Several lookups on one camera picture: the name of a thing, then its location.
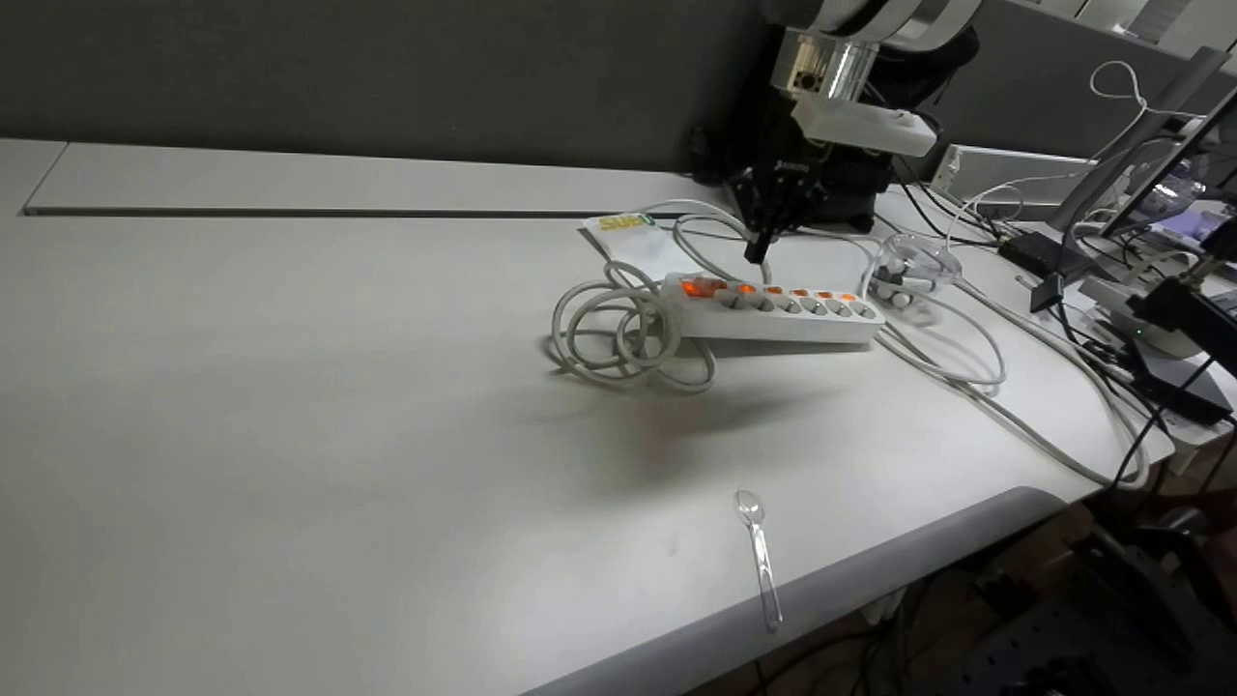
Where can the white box device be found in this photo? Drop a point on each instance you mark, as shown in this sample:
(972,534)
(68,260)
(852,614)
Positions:
(1009,177)

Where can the laptop with lit screen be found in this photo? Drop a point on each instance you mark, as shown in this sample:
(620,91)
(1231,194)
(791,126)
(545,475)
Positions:
(1180,179)

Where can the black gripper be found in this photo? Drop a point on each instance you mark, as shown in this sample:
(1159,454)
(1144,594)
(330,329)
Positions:
(804,186)

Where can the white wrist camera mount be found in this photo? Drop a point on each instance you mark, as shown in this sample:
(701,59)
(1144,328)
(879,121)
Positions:
(865,126)

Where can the black bulky object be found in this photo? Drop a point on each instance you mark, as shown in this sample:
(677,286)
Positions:
(722,140)

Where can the clear plastic spoon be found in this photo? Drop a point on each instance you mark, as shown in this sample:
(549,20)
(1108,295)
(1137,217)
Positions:
(749,503)

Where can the clear plastic zip bag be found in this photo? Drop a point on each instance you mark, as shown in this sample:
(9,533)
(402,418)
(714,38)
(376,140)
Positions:
(639,246)

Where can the long gray partition panel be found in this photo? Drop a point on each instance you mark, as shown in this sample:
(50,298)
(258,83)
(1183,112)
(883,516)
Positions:
(321,78)

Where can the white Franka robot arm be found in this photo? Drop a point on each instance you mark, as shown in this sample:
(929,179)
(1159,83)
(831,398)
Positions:
(889,20)

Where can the white power strip orange switches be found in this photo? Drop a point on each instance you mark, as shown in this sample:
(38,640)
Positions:
(776,328)

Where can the short gray partition panel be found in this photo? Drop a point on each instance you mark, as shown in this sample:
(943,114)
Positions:
(1045,78)

